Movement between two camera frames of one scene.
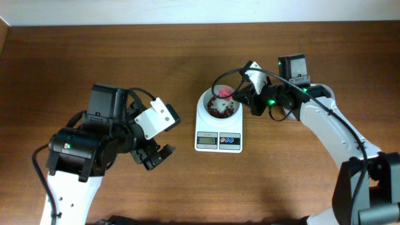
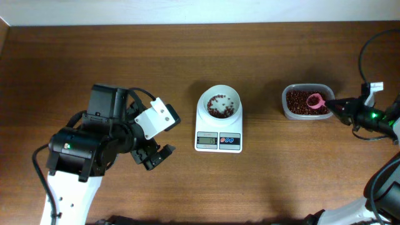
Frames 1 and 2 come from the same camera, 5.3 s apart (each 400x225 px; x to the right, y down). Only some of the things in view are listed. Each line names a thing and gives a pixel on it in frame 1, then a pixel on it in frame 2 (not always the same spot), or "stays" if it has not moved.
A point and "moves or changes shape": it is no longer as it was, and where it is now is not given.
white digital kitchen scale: x=212 y=138 stays
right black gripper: x=245 y=96 -> x=348 y=115
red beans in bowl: x=227 y=112 stays
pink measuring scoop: x=224 y=92 moves or changes shape
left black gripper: x=142 y=157 stays
